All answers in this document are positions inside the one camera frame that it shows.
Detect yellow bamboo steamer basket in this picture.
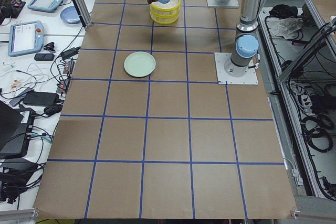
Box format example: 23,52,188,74
150,11,180,25
150,0,181,16

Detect light green plate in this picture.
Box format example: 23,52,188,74
124,51,156,78

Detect blue plate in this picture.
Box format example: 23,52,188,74
60,6,81,24

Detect small black box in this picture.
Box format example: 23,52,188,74
34,53,55,61

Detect lower teach pendant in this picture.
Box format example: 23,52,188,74
8,20,44,57

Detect white cloth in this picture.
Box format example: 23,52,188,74
270,17,303,39

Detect large black power brick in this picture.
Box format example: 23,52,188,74
23,91,59,106

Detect black laptop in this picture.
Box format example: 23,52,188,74
1,102,35,159

